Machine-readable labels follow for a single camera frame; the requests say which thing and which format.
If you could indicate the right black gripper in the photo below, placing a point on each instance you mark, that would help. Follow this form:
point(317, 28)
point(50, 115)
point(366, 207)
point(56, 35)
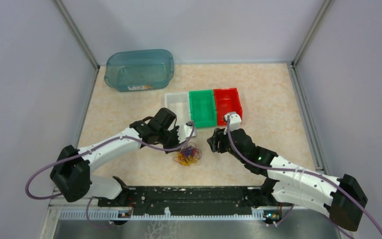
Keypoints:
point(218, 139)

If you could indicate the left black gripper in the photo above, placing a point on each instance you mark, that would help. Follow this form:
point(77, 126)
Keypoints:
point(177, 140)

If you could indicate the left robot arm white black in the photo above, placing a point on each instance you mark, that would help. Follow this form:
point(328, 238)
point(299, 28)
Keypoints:
point(74, 177)

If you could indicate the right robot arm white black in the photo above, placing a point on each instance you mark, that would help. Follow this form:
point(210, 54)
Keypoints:
point(342, 200)

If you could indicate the white plastic bin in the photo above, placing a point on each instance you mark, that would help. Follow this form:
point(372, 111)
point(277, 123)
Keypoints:
point(179, 103)

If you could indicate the green plastic bin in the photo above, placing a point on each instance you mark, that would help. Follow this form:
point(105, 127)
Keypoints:
point(203, 109)

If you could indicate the red plastic bin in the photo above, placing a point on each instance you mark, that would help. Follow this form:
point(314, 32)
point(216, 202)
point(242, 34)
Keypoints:
point(227, 100)

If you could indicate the teal transparent plastic tub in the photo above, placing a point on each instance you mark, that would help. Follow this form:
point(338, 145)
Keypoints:
point(140, 70)

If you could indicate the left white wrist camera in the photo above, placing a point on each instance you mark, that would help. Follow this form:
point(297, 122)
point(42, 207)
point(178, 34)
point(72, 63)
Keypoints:
point(186, 131)

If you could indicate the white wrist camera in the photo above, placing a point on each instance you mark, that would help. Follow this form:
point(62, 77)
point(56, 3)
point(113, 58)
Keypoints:
point(233, 121)
point(186, 131)

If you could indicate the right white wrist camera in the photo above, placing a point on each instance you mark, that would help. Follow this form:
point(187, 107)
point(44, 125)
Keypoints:
point(233, 121)

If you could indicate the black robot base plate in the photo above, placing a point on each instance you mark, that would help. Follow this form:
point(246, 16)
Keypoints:
point(191, 201)

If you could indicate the white slotted cable duct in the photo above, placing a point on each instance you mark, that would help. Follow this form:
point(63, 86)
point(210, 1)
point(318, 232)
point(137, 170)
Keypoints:
point(115, 215)

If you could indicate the left aluminium frame post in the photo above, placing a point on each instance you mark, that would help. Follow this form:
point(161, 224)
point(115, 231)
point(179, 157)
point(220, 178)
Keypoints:
point(74, 30)

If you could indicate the aluminium frame post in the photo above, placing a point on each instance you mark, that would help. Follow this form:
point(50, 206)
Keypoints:
point(315, 26)
point(74, 30)

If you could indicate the right aluminium frame post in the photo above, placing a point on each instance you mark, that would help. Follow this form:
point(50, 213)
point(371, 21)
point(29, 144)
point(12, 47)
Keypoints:
point(315, 26)

